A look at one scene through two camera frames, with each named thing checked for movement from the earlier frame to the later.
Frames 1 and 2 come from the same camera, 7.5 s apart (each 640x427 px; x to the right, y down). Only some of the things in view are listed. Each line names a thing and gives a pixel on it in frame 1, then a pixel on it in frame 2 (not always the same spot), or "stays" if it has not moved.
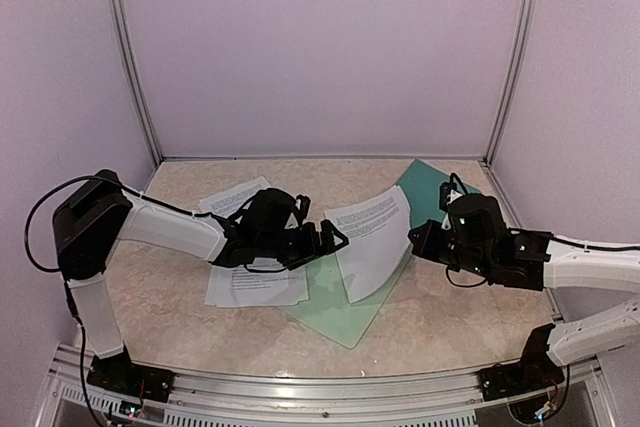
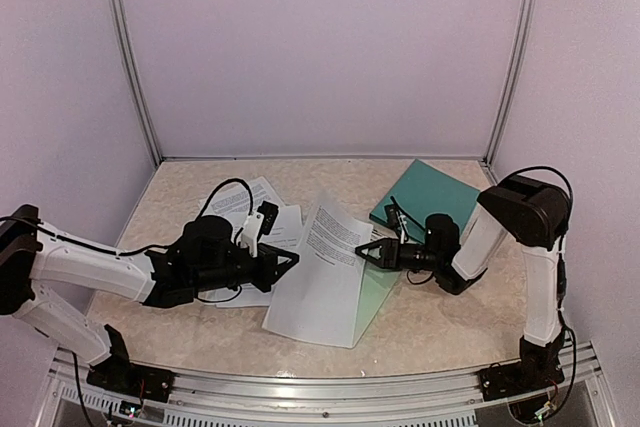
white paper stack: (239, 286) stays
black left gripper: (327, 246) -> (270, 270)
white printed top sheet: (377, 229) -> (319, 290)
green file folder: (426, 191) stays
